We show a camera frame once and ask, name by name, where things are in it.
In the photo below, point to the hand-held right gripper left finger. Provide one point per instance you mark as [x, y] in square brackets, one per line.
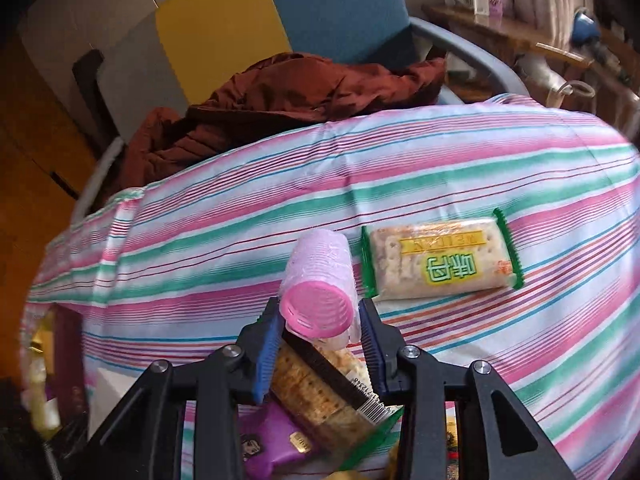
[267, 360]

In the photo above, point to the small pink box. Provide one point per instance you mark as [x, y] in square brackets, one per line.
[501, 5]

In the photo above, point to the gold tin box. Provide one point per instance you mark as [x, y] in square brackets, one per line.
[65, 360]

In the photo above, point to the rust brown jacket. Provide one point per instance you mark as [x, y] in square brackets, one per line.
[280, 95]

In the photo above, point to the wooden wardrobe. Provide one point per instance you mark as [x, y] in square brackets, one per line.
[30, 160]

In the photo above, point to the green-edged cracker packet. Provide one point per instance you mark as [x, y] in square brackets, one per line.
[440, 260]

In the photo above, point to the purple snack packet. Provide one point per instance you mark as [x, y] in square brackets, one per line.
[270, 445]

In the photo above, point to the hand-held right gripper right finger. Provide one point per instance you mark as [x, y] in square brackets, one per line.
[372, 350]

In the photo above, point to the pink hair roller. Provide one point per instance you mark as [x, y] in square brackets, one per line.
[315, 305]

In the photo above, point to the wooden side desk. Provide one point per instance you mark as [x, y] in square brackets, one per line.
[500, 30]

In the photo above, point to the black rolled mat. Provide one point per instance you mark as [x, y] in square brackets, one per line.
[87, 75]

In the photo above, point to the grey yellow blue chair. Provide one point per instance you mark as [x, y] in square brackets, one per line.
[340, 5]

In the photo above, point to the black-striped cracker packet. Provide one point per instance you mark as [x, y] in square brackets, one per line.
[310, 390]

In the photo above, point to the striped cloth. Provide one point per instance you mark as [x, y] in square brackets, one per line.
[450, 170]

